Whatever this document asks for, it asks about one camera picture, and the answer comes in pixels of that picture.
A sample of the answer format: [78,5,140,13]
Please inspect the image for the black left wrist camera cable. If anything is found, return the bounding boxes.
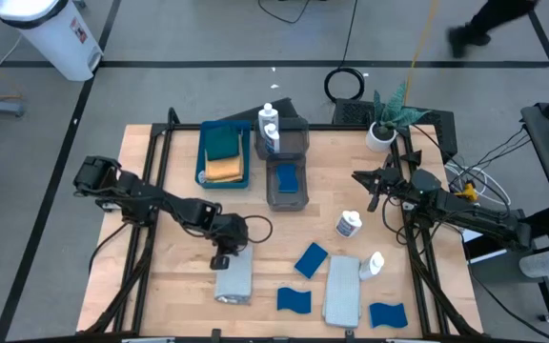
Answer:
[243,214,275,244]

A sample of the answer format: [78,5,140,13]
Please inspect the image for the person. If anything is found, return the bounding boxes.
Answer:
[447,0,540,59]

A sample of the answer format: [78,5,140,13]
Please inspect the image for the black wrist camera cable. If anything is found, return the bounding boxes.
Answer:
[380,192,423,247]
[243,214,275,244]

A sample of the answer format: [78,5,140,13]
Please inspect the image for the grey translucent plastic bin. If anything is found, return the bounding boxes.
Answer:
[264,152,310,212]
[254,116,311,161]

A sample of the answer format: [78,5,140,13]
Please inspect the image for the white plastic restorer bottle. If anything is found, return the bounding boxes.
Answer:
[263,122,281,154]
[257,102,279,139]
[358,251,385,281]
[335,210,363,238]

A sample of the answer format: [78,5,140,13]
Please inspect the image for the white cable bundle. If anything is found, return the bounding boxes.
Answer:
[443,161,513,207]

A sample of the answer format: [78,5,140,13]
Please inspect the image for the black coiled floor cable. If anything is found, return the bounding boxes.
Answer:
[323,0,366,104]

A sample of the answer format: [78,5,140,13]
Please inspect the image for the dark green cloth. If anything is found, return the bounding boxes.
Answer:
[204,124,241,162]

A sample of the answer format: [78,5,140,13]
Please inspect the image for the teal plastic bin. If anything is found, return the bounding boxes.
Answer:
[194,119,253,191]

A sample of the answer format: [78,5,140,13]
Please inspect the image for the black arm base cable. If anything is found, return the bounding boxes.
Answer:
[88,218,131,275]

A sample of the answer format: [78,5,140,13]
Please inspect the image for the black perforated metal box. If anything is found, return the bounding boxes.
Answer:
[332,98,458,163]

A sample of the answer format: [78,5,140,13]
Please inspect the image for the black stand legs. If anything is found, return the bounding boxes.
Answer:
[464,204,549,343]

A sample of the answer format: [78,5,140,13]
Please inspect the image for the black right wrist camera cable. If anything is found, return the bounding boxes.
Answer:
[380,192,423,247]

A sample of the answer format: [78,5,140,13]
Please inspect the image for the snake plant in white pot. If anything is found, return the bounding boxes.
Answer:
[365,81,432,153]

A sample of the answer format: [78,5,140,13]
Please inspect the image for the yellow waffle cloth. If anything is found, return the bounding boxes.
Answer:
[204,137,246,184]

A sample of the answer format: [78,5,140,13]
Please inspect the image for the yellow hanging cable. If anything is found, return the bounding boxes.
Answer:
[402,0,441,107]

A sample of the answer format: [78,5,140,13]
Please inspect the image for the white paper sign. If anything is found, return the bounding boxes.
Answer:
[459,227,495,244]

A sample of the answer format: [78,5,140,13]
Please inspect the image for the white cylinder roll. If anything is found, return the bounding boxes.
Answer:
[518,250,549,279]

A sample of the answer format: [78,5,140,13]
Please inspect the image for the white pedal trash bin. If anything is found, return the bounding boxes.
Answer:
[0,0,105,82]

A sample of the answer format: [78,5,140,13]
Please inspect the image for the grey waffle cloth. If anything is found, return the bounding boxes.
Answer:
[213,242,254,306]
[321,254,363,330]

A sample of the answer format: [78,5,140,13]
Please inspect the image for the black aluminium table frame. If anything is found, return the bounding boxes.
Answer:
[83,107,485,343]

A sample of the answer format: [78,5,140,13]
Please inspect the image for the blue rectangular sponge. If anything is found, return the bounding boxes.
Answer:
[294,241,329,280]

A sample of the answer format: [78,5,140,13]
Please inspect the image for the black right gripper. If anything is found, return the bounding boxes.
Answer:
[352,153,408,213]

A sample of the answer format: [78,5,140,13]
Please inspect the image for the blue wavy sponge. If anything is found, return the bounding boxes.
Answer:
[276,286,313,315]
[368,301,409,330]
[275,163,300,194]

